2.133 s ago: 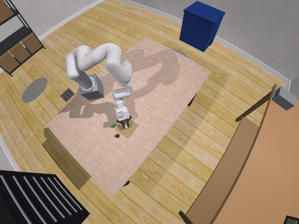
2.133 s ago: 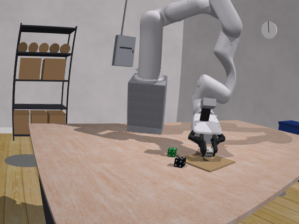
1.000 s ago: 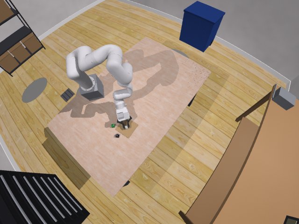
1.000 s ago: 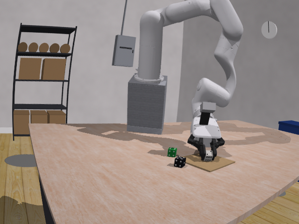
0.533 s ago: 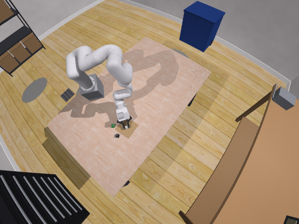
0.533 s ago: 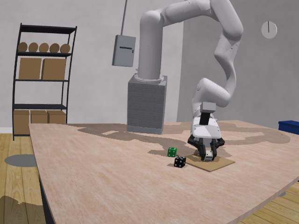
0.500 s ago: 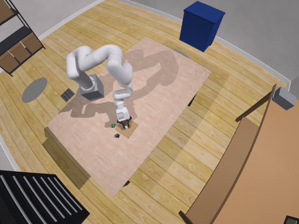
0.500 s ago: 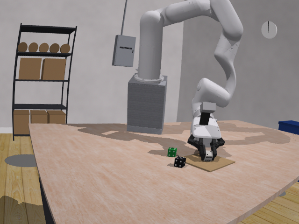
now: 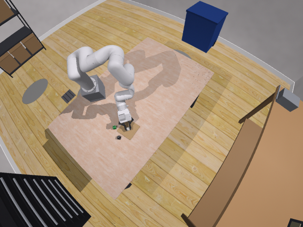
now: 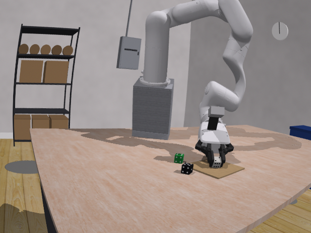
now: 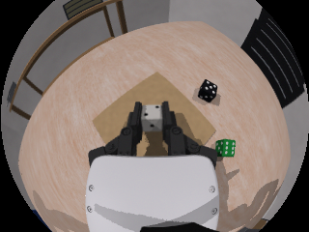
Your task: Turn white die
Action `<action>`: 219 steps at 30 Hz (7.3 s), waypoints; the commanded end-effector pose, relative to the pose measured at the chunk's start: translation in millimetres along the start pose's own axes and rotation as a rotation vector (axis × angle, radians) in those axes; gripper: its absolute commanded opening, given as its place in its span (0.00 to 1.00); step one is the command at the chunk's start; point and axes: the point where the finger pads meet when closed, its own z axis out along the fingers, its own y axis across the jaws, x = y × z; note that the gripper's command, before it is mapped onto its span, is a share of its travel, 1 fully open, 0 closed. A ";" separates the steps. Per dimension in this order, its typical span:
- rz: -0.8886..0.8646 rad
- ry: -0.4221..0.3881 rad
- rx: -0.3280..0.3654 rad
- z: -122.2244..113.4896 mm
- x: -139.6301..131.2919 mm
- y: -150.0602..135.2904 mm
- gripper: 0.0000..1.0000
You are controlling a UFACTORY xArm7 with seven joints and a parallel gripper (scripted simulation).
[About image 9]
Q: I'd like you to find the tan flat mat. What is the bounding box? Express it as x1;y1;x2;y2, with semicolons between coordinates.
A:
117;122;140;140

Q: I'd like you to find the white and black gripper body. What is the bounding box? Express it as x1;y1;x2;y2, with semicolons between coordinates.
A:
117;108;132;123

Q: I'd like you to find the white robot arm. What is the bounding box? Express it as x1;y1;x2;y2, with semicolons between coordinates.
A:
67;45;134;110

